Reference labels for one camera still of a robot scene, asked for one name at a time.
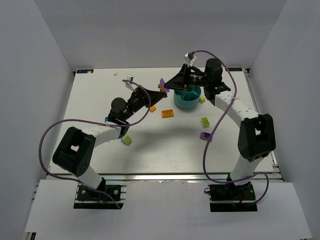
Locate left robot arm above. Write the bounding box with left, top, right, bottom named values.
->
left=52, top=88, right=167, bottom=200

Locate teal round divided container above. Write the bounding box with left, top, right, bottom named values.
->
left=173, top=85, right=202, bottom=110

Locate purple sloped lego brick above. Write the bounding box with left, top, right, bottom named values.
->
left=199, top=132, right=212, bottom=142

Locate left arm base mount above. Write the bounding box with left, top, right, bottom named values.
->
left=73, top=184, right=127, bottom=210

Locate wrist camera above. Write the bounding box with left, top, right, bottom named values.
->
left=124, top=74, right=135, bottom=92
left=184, top=51, right=196, bottom=67

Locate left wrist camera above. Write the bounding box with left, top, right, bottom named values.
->
left=124, top=74, right=135, bottom=92

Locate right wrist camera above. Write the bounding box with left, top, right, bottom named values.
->
left=184, top=51, right=196, bottom=67

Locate left dark blue table label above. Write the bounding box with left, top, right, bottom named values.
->
left=76, top=69, right=94, bottom=74

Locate purple orange lego stack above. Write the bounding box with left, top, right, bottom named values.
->
left=157, top=78, right=170, bottom=93

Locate dark blue table label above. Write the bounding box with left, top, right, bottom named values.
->
left=76, top=69, right=94, bottom=74
left=226, top=67, right=243, bottom=72

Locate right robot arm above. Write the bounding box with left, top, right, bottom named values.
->
left=164, top=58, right=276, bottom=187

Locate long orange yellow lego brick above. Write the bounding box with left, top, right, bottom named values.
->
left=161, top=109, right=174, bottom=118

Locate lime lego brick on table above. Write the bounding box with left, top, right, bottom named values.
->
left=200, top=117, right=210, bottom=128

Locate small lime lego by container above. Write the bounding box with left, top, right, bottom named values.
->
left=199, top=95, right=206, bottom=104

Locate lime green lego brick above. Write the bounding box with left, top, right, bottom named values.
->
left=121, top=134, right=132, bottom=146

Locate small yellow lego brick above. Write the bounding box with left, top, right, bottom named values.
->
left=150, top=106, right=157, bottom=113

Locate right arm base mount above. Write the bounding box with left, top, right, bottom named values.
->
left=203, top=182, right=258, bottom=213

